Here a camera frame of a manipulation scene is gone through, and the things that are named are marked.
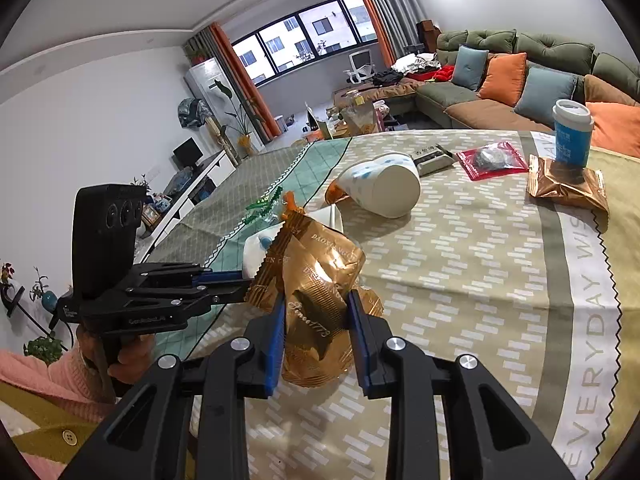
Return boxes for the black glass coffee table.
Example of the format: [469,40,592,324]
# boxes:
[295,104,403,147]

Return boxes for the person's left forearm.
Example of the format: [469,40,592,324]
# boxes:
[0,347,118,407]

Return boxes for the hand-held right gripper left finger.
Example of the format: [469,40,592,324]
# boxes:
[60,290,290,480]

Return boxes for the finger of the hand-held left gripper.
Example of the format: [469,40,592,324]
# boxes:
[132,262,247,286]
[125,282,252,312]

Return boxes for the grey patterned packet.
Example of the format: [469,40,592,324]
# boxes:
[410,143,456,177]

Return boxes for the white office chair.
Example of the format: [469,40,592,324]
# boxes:
[343,50,374,85]

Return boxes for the green foil wrapper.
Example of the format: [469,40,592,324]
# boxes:
[245,187,284,227]

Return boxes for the beige snack bag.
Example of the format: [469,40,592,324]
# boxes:
[345,105,382,137]

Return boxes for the orange cushion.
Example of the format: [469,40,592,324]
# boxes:
[585,101,640,159]
[477,52,528,107]

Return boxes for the potted plants on black stand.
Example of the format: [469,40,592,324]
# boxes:
[0,260,68,367]

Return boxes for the flat gold wrapper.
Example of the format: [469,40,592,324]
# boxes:
[526,154,611,234]

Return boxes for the green brown sofa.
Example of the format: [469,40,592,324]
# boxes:
[415,29,640,161]

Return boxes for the fan with patterned cover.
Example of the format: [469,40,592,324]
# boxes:
[177,97,214,129]

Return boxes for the small gold wrapper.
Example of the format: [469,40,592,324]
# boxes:
[325,180,352,204]

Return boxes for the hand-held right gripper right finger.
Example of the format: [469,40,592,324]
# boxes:
[347,289,576,480]

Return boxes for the white black tv cabinet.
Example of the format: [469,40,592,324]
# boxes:
[140,150,236,252]

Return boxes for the white dotted paper cup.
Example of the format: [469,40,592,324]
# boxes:
[243,204,345,279]
[337,156,421,219]

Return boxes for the brown wooden box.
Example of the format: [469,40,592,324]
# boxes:
[416,20,442,53]

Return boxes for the red plastic packet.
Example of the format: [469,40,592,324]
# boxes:
[456,141,530,181]

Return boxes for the pile of light clothes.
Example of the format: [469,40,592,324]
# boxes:
[391,52,443,74]

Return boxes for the patterned green beige tablecloth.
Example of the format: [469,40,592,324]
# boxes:
[145,129,640,480]

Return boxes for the black monitor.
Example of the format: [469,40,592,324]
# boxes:
[171,137,204,167]

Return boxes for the person's left hand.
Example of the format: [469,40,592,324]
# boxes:
[75,327,157,397]

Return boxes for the large gold wrapper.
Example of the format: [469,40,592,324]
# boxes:
[245,210,385,391]

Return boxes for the blue patterned bag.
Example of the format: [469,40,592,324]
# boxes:
[165,167,194,194]

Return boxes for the white standing air conditioner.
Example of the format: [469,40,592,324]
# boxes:
[184,57,256,157]

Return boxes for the wide black framed window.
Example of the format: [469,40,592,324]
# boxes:
[231,0,379,86]

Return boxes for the blue cushion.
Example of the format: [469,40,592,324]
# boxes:
[451,45,490,92]
[513,66,577,122]

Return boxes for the blue white lidded paper cup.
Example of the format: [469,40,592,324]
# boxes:
[551,100,595,168]

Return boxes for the orange grey curtain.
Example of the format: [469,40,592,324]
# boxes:
[347,0,431,68]
[187,22,281,143]

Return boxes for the tall leafy potted plant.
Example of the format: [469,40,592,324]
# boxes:
[210,80,264,159]

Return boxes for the yellow buttoned garment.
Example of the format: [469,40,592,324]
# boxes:
[0,380,112,467]

